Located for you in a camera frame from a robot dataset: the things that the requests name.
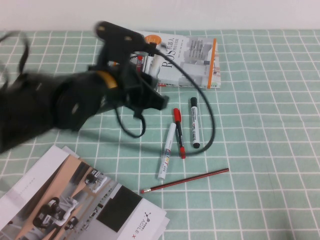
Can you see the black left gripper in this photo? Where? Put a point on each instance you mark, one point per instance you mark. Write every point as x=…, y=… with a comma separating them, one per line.
x=135, y=92

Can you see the black and white whiteboard marker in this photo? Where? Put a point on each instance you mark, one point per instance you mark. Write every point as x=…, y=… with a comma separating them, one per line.
x=194, y=122

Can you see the AgileX brochure with photo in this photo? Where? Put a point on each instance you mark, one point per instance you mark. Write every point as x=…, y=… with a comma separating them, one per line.
x=50, y=187

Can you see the green checked tablecloth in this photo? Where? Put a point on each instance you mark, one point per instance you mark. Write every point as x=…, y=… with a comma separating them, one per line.
x=250, y=150

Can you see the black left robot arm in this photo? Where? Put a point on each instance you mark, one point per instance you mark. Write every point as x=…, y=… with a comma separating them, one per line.
x=37, y=105

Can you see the red and black marker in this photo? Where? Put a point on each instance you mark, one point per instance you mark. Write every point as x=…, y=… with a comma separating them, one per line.
x=180, y=140

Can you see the book with colourful cover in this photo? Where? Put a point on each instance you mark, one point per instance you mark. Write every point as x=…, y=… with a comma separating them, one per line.
x=217, y=75

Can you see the red black striped pencil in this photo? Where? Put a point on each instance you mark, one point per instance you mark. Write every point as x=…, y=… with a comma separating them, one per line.
x=185, y=180

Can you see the white orange ROS book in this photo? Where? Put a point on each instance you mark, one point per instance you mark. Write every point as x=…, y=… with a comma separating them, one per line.
x=190, y=65

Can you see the white paint marker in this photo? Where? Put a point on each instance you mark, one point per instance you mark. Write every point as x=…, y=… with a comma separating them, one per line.
x=167, y=152

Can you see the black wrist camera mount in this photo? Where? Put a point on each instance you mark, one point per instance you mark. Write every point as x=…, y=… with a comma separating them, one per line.
x=117, y=32

